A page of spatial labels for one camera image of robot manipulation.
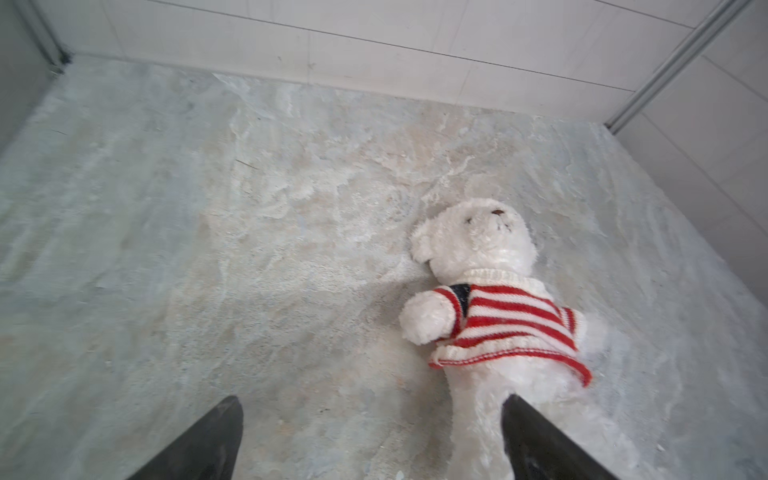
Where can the aluminium corner post left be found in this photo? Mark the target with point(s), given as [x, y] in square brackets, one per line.
[41, 32]

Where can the aluminium corner post right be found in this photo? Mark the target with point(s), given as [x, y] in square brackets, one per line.
[688, 50]

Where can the red white striped shirt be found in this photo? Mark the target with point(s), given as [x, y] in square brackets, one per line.
[497, 314]

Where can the white plush teddy bear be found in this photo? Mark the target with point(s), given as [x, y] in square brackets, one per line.
[487, 234]

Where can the aluminium corner post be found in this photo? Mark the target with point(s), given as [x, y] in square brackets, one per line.
[688, 50]
[41, 32]

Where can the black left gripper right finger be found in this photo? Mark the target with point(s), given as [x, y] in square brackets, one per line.
[537, 449]

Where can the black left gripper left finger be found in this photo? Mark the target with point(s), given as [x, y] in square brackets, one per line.
[206, 450]

